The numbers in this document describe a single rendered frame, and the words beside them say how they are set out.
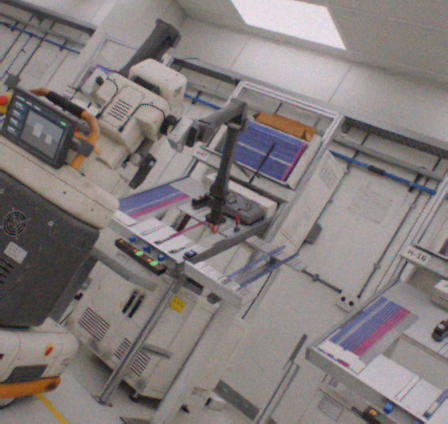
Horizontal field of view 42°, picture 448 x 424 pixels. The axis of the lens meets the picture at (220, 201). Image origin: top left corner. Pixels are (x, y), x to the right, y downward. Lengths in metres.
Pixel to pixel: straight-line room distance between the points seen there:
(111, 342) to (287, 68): 3.32
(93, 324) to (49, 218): 1.57
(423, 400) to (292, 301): 2.43
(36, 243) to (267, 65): 4.19
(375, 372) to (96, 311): 1.66
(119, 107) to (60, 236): 0.66
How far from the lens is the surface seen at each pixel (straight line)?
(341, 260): 4.60
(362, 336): 2.51
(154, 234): 3.00
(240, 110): 2.71
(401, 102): 5.07
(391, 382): 2.37
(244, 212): 3.14
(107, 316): 3.34
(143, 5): 6.39
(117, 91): 2.35
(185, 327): 3.07
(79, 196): 1.87
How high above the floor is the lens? 0.78
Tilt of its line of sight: 6 degrees up
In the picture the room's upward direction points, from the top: 32 degrees clockwise
